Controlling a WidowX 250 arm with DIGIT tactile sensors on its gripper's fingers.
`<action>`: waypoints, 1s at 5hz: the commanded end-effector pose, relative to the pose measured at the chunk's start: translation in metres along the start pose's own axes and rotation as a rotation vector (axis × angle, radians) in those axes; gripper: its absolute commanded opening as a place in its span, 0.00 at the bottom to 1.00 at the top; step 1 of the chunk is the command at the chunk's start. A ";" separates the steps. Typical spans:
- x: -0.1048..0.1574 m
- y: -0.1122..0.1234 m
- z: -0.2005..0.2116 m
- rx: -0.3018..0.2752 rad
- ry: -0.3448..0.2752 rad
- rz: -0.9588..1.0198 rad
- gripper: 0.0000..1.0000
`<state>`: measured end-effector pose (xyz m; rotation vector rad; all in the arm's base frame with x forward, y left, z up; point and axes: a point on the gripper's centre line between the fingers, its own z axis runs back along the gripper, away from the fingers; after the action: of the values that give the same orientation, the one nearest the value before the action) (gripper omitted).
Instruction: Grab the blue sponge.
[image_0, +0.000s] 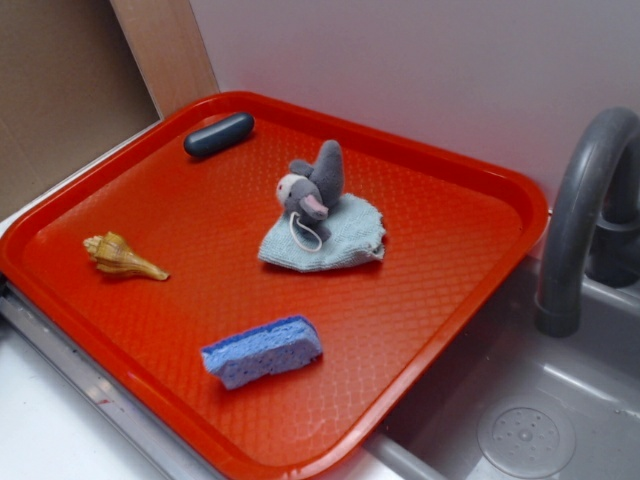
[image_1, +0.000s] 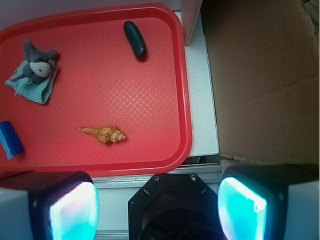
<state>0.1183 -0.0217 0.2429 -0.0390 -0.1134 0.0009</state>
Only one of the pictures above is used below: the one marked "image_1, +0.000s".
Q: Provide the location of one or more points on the orange spiral seashell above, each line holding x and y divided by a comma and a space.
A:
110, 134

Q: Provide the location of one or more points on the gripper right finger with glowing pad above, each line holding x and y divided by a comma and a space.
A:
270, 202

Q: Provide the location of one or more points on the red plastic tray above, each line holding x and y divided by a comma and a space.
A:
100, 82

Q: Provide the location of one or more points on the blue sponge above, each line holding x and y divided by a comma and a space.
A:
10, 140

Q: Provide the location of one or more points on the dark green oblong stone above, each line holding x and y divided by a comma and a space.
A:
135, 39

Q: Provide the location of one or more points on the grey plush elephant toy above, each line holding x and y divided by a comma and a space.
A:
39, 64

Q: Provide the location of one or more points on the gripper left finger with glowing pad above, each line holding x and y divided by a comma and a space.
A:
48, 206

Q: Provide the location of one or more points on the light blue knitted cloth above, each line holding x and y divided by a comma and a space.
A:
36, 92

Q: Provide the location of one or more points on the black octagonal camera mount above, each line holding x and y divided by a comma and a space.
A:
174, 207

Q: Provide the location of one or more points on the brown cardboard box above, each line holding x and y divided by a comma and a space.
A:
264, 63

